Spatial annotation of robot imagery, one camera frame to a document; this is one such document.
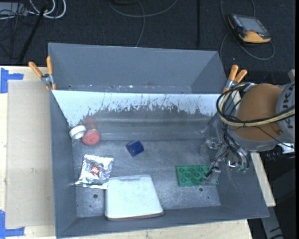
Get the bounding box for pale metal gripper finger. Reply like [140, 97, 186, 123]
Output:
[202, 167, 220, 185]
[200, 137, 216, 156]

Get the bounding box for dark green flat block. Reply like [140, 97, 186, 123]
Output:
[176, 164, 219, 187]

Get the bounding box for blue cube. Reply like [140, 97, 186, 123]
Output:
[125, 139, 145, 157]

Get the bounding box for white flat box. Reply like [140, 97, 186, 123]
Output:
[104, 174, 165, 222]

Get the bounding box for grey metal bin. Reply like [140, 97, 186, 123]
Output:
[47, 42, 270, 239]

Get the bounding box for silver foil packet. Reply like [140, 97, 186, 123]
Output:
[74, 154, 115, 190]

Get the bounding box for red round toy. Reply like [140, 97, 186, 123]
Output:
[81, 128, 101, 146]

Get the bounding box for white round cap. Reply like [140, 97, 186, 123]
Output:
[69, 124, 87, 140]

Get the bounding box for brown cardboard board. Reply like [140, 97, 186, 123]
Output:
[5, 80, 56, 229]

